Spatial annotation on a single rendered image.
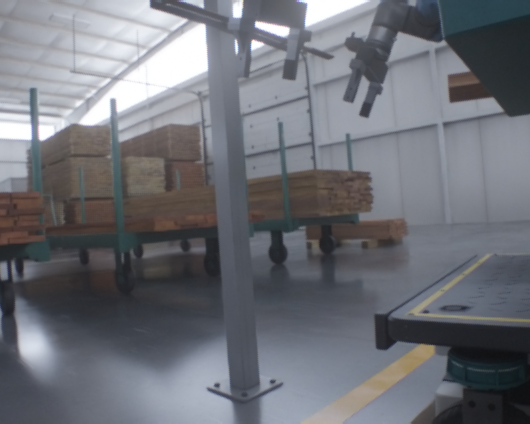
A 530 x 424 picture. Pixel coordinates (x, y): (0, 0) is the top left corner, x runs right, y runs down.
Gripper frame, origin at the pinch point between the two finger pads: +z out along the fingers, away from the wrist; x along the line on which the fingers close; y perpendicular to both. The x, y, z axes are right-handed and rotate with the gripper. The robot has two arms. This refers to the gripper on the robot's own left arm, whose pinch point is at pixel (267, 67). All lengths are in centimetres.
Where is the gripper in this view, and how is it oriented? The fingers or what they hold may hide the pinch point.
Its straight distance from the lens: 86.0
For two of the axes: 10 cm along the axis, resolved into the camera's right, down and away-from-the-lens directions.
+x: -7.1, 1.7, -6.9
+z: -1.2, 9.2, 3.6
